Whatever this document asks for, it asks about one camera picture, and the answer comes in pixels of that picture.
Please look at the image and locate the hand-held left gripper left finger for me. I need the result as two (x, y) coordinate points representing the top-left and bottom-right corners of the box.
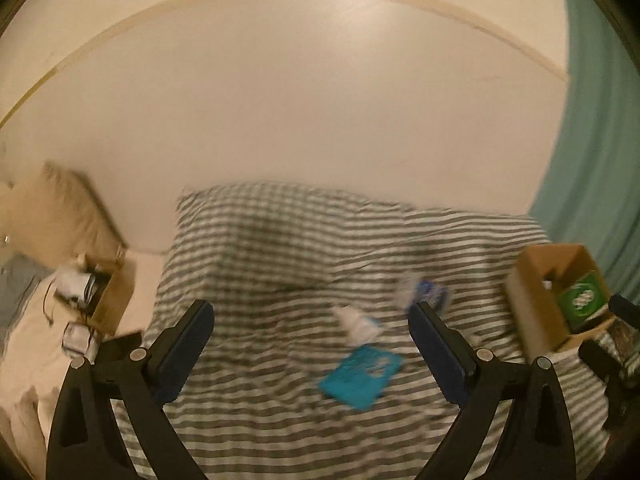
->
(46, 299), (216, 480)

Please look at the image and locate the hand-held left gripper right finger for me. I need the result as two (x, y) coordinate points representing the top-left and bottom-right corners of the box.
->
(408, 301), (576, 480)

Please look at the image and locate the blue and white packet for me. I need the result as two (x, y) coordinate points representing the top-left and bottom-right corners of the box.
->
(396, 273), (452, 319)

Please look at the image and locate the green box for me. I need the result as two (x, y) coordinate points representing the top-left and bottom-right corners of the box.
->
(556, 270), (614, 333)

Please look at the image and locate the blue flat packet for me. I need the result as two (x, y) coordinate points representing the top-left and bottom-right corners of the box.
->
(318, 345), (405, 411)

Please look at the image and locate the small white bottle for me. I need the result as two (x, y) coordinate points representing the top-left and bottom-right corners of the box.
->
(333, 306), (383, 348)

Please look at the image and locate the open cardboard box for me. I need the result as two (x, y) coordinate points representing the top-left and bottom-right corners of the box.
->
(503, 243), (619, 361)

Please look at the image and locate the cluttered cardboard box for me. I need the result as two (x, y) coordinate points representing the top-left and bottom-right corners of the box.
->
(54, 252), (137, 342)

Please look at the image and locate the clear glass jar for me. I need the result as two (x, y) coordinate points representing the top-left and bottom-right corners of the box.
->
(61, 321), (97, 358)

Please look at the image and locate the grey striped blanket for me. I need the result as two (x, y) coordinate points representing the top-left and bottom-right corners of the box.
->
(111, 182), (613, 480)

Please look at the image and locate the white bedsheet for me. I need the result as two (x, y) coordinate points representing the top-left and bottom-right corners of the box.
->
(0, 252), (166, 478)

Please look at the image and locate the beige pillow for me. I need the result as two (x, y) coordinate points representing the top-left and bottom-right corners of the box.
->
(0, 160), (129, 267)

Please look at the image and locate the teal curtain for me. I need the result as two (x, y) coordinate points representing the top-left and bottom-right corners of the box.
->
(529, 0), (640, 306)

